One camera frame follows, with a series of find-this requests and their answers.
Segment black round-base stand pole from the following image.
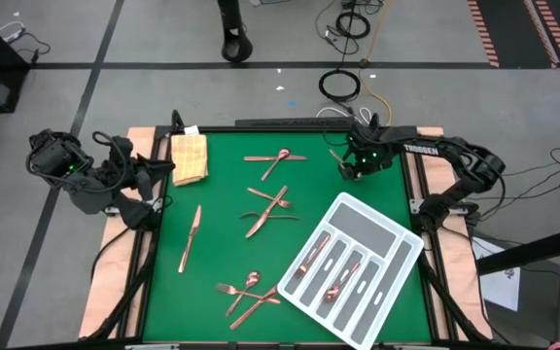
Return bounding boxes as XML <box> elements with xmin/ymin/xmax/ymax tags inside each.
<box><xmin>216</xmin><ymin>0</ymin><xmax>255</xmax><ymax>63</ymax></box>

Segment black table frame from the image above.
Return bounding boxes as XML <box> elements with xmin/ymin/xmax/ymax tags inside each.
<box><xmin>133</xmin><ymin>124</ymin><xmax>439</xmax><ymax>347</ymax></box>

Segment white plastic cutlery tray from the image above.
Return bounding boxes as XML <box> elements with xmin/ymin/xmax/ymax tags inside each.
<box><xmin>276</xmin><ymin>191</ymin><xmax>426</xmax><ymax>350</ymax></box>

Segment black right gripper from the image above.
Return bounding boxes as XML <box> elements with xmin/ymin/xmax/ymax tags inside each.
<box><xmin>340</xmin><ymin>126</ymin><xmax>398</xmax><ymax>182</ymax></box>

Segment black floor mat orange stripes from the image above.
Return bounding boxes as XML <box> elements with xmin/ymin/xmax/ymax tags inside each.
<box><xmin>465</xmin><ymin>0</ymin><xmax>560</xmax><ymax>70</ymax></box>

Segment plywood base board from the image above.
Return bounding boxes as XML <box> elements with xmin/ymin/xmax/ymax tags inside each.
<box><xmin>79</xmin><ymin>125</ymin><xmax>494</xmax><ymax>341</ymax></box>

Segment yellow checked folded cloth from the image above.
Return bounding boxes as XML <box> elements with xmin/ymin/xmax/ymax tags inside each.
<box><xmin>169</xmin><ymin>133</ymin><xmax>210</xmax><ymax>188</ymax></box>

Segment loose black cable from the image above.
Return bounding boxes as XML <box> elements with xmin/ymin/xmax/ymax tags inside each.
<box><xmin>486</xmin><ymin>147</ymin><xmax>560</xmax><ymax>223</ymax></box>

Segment white power adapter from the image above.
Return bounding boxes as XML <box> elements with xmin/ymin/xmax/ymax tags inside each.
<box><xmin>0</xmin><ymin>20</ymin><xmax>27</xmax><ymax>44</ymax></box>

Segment white cable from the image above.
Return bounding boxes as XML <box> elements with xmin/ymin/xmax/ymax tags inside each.
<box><xmin>315</xmin><ymin>105</ymin><xmax>374</xmax><ymax>126</ymax></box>

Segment black desk beam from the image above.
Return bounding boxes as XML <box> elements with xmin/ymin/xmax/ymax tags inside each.
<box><xmin>475</xmin><ymin>223</ymin><xmax>560</xmax><ymax>277</ymax></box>

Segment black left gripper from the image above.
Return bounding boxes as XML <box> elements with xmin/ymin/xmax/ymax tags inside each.
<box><xmin>107</xmin><ymin>137</ymin><xmax>177</xmax><ymax>195</ymax></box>

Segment yellow cable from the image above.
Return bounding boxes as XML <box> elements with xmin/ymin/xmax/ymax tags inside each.
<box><xmin>356</xmin><ymin>0</ymin><xmax>394</xmax><ymax>126</ymax></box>

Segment coiled black cable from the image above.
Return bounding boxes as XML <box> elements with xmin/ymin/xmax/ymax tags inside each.
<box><xmin>333</xmin><ymin>10</ymin><xmax>372</xmax><ymax>41</ymax></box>
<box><xmin>318</xmin><ymin>68</ymin><xmax>362</xmax><ymax>104</ymax></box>

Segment white paper sheet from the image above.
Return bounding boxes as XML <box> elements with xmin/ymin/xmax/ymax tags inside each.
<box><xmin>471</xmin><ymin>236</ymin><xmax>523</xmax><ymax>313</ymax></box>

